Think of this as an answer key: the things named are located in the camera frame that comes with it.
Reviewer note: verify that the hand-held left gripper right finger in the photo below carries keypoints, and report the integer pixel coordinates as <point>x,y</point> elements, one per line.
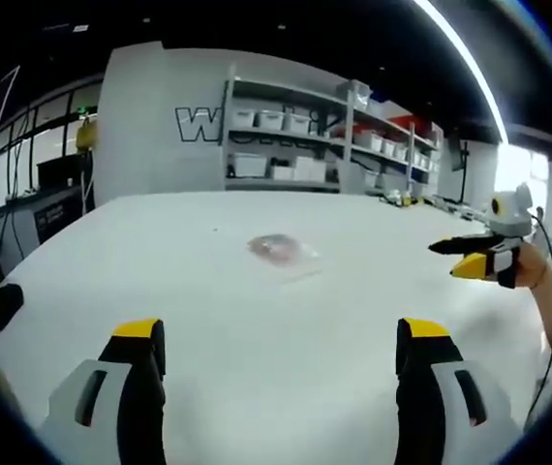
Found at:
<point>443,387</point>

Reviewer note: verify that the yellow hanging device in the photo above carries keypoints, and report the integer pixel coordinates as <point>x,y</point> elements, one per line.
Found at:
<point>87,134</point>

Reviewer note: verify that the grey metal shelving unit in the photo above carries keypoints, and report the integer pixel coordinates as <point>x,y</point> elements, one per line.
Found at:
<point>344,140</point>

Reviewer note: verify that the ceiling light strip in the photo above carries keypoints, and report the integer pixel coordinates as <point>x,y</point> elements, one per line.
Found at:
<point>469,63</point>

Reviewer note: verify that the row of white storage bins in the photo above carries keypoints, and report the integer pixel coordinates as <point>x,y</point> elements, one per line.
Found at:
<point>315,140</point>

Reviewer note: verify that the black wall monitor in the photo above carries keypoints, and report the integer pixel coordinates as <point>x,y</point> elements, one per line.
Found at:
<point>459,155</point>

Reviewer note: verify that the small items on far table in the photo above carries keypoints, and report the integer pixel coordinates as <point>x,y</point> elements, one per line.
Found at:
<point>402,196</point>

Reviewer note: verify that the person's right hand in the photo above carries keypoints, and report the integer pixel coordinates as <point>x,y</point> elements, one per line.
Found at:
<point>531,264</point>

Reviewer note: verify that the black rounded object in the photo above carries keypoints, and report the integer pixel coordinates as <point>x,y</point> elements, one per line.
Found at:
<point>5,306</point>

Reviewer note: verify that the grey equipment cabinet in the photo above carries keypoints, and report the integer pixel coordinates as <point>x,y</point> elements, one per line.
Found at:
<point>46,218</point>

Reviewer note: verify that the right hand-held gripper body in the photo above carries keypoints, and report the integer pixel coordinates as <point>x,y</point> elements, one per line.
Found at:
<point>511,213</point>

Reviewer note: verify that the clear resealable bag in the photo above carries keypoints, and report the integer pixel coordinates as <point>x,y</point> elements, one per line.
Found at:
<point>283,252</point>

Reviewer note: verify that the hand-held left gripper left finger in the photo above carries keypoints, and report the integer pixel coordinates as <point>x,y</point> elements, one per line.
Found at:
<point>111,387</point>

